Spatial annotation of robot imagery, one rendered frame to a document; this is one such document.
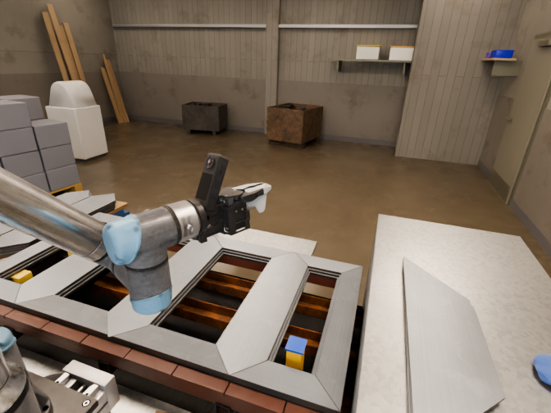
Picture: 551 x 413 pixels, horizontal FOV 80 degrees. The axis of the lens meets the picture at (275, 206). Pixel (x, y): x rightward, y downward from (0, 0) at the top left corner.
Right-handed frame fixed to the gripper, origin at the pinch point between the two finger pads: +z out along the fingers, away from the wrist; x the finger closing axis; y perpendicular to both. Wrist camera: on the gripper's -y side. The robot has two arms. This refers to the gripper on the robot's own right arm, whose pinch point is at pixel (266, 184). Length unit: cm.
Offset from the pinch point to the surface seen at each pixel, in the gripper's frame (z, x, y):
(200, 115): 396, -649, 11
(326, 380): 12, 8, 62
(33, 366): -49, -78, 68
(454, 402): 11, 41, 44
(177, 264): 10, -75, 51
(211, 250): 29, -75, 51
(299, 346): 13, -4, 57
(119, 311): -21, -62, 53
